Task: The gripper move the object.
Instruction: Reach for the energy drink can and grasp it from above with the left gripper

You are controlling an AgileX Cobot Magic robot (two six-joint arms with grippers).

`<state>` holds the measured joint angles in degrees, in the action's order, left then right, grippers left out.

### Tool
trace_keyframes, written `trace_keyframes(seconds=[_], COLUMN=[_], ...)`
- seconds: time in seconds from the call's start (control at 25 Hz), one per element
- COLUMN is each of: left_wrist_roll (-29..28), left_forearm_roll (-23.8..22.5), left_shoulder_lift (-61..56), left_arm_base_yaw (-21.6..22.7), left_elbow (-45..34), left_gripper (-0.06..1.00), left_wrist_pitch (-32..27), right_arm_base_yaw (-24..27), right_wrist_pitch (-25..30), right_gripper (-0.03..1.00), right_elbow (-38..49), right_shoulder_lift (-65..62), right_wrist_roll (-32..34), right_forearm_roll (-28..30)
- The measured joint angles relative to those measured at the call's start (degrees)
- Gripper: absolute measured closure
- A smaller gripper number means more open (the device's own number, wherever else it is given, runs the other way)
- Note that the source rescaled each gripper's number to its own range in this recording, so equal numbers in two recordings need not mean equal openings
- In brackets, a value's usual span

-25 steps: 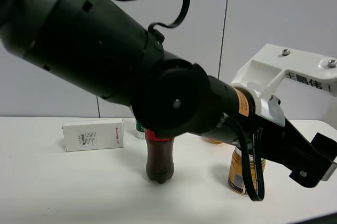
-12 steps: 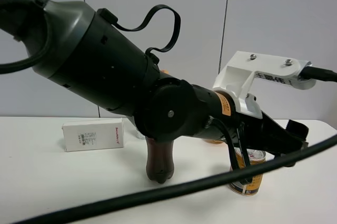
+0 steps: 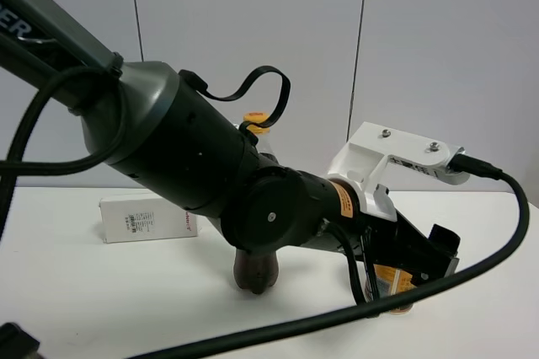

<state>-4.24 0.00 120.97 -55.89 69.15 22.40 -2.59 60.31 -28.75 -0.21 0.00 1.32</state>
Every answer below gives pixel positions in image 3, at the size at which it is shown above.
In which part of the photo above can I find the gold drink can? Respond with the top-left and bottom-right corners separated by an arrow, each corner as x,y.
364,265 -> 415,314

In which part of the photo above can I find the black object bottom left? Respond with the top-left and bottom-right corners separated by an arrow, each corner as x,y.
1,323 -> 41,359

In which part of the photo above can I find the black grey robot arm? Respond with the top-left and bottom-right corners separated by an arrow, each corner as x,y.
1,0 -> 459,284

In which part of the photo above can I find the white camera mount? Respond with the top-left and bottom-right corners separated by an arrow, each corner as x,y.
327,122 -> 470,222

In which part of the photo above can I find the white cardboard box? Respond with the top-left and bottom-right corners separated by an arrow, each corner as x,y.
99,193 -> 199,244

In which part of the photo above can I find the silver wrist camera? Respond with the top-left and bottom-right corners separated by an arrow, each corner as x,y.
389,146 -> 475,186

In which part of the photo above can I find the flat black ribbon cable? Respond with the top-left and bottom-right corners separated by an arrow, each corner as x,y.
179,65 -> 292,147

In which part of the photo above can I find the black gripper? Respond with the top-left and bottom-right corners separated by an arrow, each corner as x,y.
312,201 -> 461,287

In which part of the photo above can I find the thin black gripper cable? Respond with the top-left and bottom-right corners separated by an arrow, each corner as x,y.
326,219 -> 388,306

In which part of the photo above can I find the cola bottle yellow cap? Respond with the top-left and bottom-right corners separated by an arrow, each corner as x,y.
233,125 -> 279,295

